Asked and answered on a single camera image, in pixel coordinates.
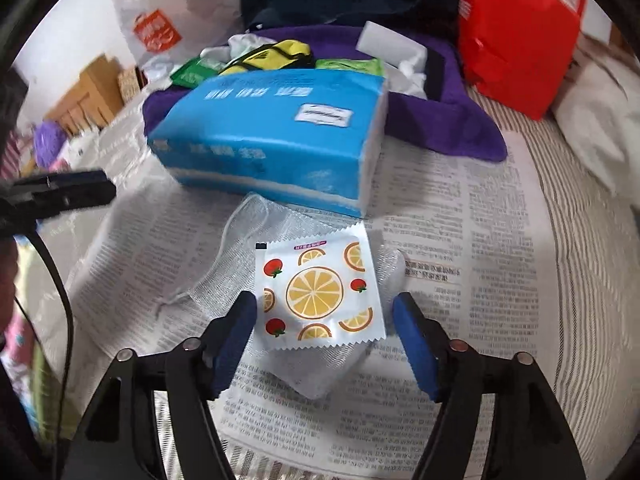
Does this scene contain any wooden nightstand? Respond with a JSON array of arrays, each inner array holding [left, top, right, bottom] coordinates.
[[47, 54, 146, 136]]

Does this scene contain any purple plush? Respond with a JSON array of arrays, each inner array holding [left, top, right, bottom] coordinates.
[[32, 120, 68, 168]]

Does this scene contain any yellow black-striped sock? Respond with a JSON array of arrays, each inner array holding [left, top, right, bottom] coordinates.
[[218, 40, 316, 77]]

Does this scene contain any light green small packet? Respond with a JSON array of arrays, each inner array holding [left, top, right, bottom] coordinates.
[[315, 57, 386, 78]]

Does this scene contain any green patterned cloth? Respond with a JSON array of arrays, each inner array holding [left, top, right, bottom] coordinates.
[[0, 240, 81, 441]]

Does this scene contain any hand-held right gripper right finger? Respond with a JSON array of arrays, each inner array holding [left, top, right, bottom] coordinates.
[[392, 291, 588, 480]]

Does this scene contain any newspaper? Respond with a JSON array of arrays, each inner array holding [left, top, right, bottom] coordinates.
[[65, 125, 556, 480]]

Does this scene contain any striped bed sheet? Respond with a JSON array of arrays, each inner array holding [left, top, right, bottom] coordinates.
[[465, 80, 640, 480]]

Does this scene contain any dark green packet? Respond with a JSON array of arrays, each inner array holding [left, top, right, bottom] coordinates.
[[170, 56, 226, 88]]

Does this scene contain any fruit-print white packet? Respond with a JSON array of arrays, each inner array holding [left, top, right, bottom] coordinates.
[[254, 232, 386, 357]]

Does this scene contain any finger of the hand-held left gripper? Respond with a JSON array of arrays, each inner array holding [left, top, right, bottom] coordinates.
[[7, 169, 117, 221]]

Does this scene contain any black cable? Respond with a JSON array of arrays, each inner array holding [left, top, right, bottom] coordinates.
[[15, 230, 76, 446]]

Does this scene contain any blue tissue pack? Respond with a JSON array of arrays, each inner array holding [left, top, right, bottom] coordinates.
[[146, 71, 390, 219]]

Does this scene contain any clear-wrapped white face mask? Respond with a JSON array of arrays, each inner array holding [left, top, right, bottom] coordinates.
[[155, 192, 416, 401]]

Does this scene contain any red paper bag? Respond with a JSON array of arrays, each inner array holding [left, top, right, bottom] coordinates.
[[456, 0, 587, 121]]

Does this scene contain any beige cloth bag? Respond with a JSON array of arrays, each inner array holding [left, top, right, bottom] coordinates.
[[550, 35, 640, 196]]

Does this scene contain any purple towel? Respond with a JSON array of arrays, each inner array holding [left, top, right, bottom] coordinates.
[[142, 25, 508, 163]]

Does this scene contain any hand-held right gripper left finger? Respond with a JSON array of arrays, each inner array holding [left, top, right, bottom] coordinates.
[[60, 290, 258, 480]]

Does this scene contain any white and mint sock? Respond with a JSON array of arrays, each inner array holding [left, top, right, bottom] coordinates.
[[200, 34, 263, 66]]

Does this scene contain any white plastic bag orange logo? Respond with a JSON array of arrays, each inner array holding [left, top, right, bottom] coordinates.
[[109, 0, 246, 81]]

